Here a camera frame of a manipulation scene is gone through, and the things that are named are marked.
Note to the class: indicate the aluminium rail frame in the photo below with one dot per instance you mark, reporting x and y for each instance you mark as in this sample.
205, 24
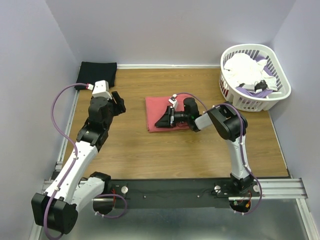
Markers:
269, 189

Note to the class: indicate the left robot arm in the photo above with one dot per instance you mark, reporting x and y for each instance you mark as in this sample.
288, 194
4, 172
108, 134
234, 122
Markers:
59, 206

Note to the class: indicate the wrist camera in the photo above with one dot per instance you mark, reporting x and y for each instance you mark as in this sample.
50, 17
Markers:
99, 89
173, 101

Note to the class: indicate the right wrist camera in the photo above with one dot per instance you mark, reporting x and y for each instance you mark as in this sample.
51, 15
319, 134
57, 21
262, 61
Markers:
173, 101

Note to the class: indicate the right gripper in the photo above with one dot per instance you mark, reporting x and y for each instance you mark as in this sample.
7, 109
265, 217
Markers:
167, 120

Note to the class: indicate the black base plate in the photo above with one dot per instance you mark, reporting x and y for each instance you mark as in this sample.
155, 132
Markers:
173, 194

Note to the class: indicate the white garment in basket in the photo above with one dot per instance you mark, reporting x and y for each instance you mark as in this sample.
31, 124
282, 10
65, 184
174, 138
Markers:
232, 68

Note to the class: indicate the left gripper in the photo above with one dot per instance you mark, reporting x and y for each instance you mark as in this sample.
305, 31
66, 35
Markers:
119, 107

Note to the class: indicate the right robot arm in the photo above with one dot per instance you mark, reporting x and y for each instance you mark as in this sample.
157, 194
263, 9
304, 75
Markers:
229, 124

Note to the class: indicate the white laundry basket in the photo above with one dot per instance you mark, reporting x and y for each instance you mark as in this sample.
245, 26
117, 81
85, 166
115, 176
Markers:
251, 104

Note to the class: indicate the red t shirt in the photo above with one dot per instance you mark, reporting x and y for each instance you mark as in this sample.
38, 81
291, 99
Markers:
155, 109

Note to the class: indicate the folded black t shirt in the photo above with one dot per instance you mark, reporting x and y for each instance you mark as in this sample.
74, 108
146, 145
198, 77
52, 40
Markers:
91, 72

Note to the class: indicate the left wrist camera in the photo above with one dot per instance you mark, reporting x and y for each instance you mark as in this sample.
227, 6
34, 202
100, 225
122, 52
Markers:
99, 89

